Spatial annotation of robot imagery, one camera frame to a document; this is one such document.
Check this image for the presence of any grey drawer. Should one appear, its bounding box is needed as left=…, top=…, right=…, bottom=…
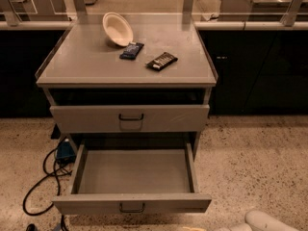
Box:
left=50, top=105, right=209, bottom=133
left=53, top=143, right=211, bottom=215

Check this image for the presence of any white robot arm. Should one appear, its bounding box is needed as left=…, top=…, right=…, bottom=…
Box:
left=214, top=210, right=299, bottom=231

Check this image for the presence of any grey drawer cabinet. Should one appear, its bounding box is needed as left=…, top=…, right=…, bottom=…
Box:
left=38, top=13, right=216, bottom=148

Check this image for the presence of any black chocolate bar wrapper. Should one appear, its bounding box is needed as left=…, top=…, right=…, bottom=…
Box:
left=145, top=52, right=178, bottom=71

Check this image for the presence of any blue snack bar wrapper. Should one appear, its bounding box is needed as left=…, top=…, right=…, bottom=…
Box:
left=119, top=42, right=144, bottom=60

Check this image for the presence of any white paper bowl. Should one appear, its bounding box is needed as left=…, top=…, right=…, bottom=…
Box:
left=102, top=13, right=133, bottom=46

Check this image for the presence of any blue power adapter box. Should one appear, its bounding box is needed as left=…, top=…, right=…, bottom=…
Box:
left=56, top=140, right=76, bottom=164

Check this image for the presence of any black floor cable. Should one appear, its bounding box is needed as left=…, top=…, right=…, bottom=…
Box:
left=22, top=146, right=74, bottom=231

